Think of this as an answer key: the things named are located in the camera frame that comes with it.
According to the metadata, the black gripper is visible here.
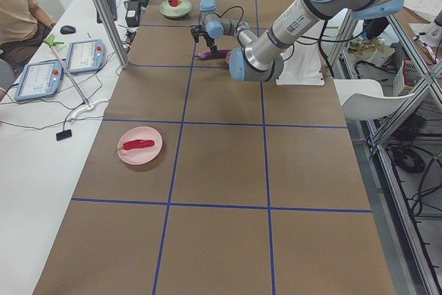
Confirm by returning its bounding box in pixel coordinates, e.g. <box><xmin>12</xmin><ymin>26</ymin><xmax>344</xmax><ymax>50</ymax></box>
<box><xmin>205</xmin><ymin>34</ymin><xmax>218</xmax><ymax>56</ymax></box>

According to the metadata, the purple eggplant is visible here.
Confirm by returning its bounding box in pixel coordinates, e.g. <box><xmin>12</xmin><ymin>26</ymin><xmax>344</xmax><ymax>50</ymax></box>
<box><xmin>195</xmin><ymin>50</ymin><xmax>231</xmax><ymax>60</ymax></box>

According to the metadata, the yellow pink peach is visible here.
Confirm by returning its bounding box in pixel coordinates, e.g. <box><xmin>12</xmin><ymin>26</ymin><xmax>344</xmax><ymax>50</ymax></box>
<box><xmin>225</xmin><ymin>51</ymin><xmax>232</xmax><ymax>64</ymax></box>

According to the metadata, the red chili pepper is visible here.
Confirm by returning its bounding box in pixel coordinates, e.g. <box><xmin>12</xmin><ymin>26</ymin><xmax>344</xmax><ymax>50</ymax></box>
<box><xmin>113</xmin><ymin>140</ymin><xmax>155</xmax><ymax>153</ymax></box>

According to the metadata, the green plate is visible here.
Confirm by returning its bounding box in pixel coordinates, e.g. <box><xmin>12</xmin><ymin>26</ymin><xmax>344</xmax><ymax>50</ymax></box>
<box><xmin>160</xmin><ymin>0</ymin><xmax>193</xmax><ymax>19</ymax></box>

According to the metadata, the black power adapter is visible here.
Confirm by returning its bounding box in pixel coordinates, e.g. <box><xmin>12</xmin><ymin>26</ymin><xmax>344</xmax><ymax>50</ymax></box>
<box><xmin>125</xmin><ymin>1</ymin><xmax>141</xmax><ymax>28</ymax></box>

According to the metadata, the black keyboard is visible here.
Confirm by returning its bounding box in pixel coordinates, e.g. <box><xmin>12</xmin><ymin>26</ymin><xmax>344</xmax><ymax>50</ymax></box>
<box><xmin>105</xmin><ymin>0</ymin><xmax>117</xmax><ymax>21</ymax></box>

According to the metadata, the far blue teach pendant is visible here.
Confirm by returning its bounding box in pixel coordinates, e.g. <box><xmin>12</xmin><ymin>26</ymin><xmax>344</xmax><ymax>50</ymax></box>
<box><xmin>66</xmin><ymin>39</ymin><xmax>106</xmax><ymax>74</ymax></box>

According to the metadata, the blue teach pendant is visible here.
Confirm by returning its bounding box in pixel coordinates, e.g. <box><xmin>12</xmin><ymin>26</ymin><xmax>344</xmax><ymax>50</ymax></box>
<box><xmin>15</xmin><ymin>60</ymin><xmax>63</xmax><ymax>102</ymax></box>
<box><xmin>66</xmin><ymin>39</ymin><xmax>106</xmax><ymax>74</ymax></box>

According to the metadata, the black computer mouse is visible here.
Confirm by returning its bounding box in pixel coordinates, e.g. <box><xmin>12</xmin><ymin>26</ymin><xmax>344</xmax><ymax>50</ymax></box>
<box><xmin>59</xmin><ymin>25</ymin><xmax>77</xmax><ymax>35</ymax></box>

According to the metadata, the pink plate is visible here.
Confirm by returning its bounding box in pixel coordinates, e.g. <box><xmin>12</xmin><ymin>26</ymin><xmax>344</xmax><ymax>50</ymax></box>
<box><xmin>114</xmin><ymin>126</ymin><xmax>163</xmax><ymax>165</ymax></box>

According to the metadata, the grabber stick tool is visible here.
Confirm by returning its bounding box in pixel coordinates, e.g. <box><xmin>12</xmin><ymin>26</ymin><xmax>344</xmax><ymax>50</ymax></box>
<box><xmin>44</xmin><ymin>34</ymin><xmax>110</xmax><ymax>122</ymax></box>

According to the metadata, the person in beige shirt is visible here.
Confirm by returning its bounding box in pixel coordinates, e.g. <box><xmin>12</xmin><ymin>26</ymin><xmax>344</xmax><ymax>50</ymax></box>
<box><xmin>0</xmin><ymin>0</ymin><xmax>57</xmax><ymax>102</ymax></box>

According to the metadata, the white chair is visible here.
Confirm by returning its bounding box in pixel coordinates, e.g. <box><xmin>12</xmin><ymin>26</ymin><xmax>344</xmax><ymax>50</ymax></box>
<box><xmin>334</xmin><ymin>79</ymin><xmax>415</xmax><ymax>120</ymax></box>

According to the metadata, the near blue teach pendant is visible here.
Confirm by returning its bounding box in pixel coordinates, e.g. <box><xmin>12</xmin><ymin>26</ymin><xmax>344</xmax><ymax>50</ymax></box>
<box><xmin>15</xmin><ymin>60</ymin><xmax>63</xmax><ymax>102</ymax></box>

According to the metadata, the small black device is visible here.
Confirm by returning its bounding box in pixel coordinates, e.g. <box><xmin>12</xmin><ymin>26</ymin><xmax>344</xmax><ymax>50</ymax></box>
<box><xmin>56</xmin><ymin>129</ymin><xmax>73</xmax><ymax>142</ymax></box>

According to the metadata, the white plastic basket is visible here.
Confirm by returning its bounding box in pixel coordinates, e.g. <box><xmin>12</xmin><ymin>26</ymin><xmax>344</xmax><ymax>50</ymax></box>
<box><xmin>393</xmin><ymin>59</ymin><xmax>441</xmax><ymax>113</ymax></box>

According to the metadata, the aluminium frame post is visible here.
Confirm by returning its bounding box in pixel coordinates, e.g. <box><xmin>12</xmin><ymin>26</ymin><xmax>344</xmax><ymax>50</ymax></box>
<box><xmin>93</xmin><ymin>0</ymin><xmax>128</xmax><ymax>69</ymax></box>

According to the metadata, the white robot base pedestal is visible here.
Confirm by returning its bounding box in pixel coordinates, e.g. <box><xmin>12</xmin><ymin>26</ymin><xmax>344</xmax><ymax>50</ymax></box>
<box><xmin>276</xmin><ymin>43</ymin><xmax>325</xmax><ymax>86</ymax></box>

